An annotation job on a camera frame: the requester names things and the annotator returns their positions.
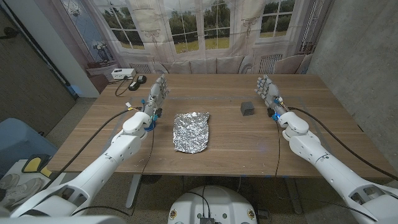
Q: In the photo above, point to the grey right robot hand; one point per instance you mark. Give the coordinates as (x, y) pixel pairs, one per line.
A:
(271, 93)

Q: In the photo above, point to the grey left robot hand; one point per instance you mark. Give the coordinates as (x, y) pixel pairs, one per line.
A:
(155, 96)

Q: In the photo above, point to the aluminum foil sheet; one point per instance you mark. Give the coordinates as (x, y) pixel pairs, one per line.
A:
(190, 133)

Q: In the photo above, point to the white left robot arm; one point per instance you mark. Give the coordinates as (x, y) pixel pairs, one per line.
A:
(118, 152)

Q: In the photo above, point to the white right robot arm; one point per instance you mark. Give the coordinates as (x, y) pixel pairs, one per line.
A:
(335, 174)

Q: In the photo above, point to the blue bottle cap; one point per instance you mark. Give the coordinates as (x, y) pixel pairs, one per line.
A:
(151, 127)

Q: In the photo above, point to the black power adapter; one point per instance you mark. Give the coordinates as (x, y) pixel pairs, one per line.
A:
(134, 86)
(141, 79)

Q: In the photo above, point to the dark grey cube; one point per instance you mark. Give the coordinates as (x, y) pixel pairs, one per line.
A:
(247, 108)

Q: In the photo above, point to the white power strip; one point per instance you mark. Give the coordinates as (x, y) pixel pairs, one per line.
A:
(122, 73)

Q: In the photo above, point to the printed window backdrop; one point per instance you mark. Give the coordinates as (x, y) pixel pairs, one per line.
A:
(199, 31)

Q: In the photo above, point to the white table leg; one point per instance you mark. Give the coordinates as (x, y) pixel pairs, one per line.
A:
(293, 196)
(133, 189)

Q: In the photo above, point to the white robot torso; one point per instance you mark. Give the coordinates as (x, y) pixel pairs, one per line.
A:
(211, 205)

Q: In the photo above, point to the yellow and black pad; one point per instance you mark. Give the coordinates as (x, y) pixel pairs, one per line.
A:
(34, 164)

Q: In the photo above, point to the blue chair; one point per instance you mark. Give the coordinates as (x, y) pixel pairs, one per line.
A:
(21, 140)

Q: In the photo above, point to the grey sneaker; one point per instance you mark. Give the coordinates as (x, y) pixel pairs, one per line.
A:
(21, 193)

